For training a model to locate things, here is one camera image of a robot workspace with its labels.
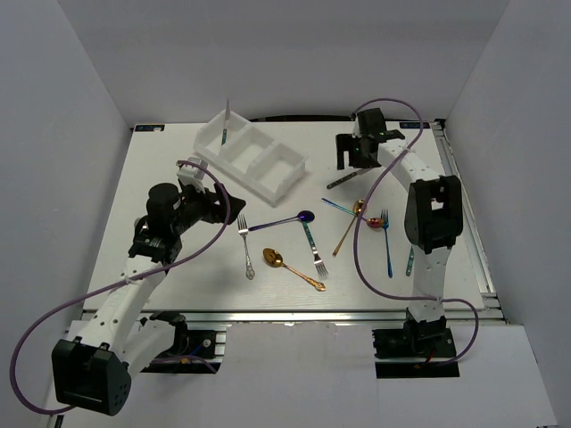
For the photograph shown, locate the purple blue iridescent spoon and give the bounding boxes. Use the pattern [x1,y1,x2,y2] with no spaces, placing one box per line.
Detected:
[248,210,315,231]

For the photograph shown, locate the dark handled steak knife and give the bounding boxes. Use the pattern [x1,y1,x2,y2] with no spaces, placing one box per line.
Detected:
[326,169,369,190]

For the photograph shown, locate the blue corner label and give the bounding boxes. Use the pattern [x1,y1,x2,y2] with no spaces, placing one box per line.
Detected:
[134,124,165,132]
[399,121,431,129]

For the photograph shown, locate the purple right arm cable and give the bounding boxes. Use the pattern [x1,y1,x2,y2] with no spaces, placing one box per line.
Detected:
[352,97,480,367]

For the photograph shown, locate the teal handled silver spoon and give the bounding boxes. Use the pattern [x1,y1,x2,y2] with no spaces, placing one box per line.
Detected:
[405,246,415,276]

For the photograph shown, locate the right blue corner label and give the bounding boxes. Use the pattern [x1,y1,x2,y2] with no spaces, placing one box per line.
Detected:
[399,121,431,129]

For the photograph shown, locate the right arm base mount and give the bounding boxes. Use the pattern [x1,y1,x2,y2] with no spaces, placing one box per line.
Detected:
[373,312,457,368]

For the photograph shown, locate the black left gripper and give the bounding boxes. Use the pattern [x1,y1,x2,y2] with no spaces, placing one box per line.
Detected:
[170,180,244,235]

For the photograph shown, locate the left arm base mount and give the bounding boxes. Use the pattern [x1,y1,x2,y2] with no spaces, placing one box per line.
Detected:
[138,311,220,375]

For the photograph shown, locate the white three-compartment plastic tray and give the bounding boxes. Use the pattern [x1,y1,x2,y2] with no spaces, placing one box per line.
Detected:
[194,111,307,207]

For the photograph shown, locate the ornate gold spoon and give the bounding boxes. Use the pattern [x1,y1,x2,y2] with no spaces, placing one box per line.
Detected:
[262,248,327,292]

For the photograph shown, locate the left blue corner label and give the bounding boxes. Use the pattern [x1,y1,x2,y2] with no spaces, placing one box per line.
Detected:
[134,124,165,132]

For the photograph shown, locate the slim gold spoon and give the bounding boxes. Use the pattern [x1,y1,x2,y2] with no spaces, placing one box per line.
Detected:
[332,200,365,258]

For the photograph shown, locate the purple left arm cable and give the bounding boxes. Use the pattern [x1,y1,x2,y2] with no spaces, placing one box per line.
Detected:
[9,159,233,415]

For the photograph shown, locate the teal handled table knife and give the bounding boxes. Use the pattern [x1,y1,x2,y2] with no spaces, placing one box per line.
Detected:
[220,98,231,146]

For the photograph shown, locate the aluminium table frame rail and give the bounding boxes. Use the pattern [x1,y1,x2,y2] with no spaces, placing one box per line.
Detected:
[430,119,506,323]

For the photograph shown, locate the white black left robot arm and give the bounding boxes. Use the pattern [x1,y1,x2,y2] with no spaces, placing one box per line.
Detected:
[52,183,246,416]

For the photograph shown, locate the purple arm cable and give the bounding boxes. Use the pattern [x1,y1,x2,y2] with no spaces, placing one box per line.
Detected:
[352,97,480,367]
[9,159,233,415]

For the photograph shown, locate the ornate silver fork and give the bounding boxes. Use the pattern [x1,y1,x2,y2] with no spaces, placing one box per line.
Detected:
[236,214,255,280]

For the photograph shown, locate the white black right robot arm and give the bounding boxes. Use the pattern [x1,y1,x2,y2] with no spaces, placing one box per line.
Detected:
[335,108,463,356]

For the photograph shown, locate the teal handled silver fork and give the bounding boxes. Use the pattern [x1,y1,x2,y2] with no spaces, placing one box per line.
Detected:
[302,221,328,278]

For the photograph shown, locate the rainbow iridescent spoon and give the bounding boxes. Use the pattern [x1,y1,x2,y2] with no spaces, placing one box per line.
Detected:
[321,198,385,229]

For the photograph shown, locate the blue iridescent fork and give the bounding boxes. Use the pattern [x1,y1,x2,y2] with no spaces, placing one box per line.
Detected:
[381,209,393,278]

